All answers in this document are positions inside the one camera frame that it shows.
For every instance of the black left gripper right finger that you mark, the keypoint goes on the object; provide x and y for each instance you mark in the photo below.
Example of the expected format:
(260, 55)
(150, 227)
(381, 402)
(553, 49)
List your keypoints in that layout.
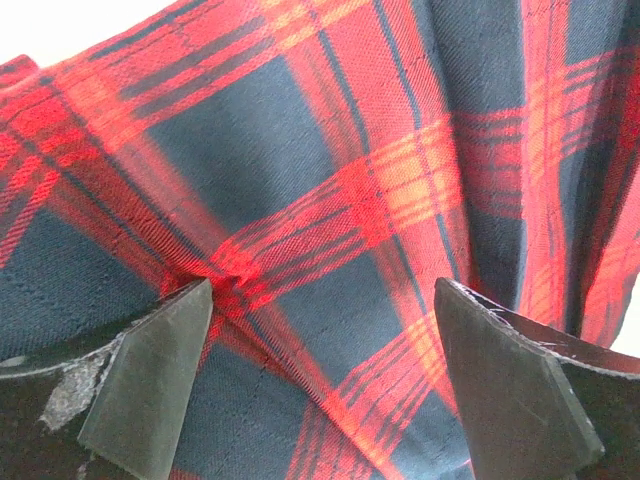
(536, 403)

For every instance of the red black plaid skirt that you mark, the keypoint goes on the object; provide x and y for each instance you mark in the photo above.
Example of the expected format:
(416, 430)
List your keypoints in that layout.
(322, 164)

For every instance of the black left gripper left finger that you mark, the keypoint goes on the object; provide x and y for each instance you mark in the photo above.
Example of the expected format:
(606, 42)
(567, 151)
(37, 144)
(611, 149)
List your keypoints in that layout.
(109, 404)

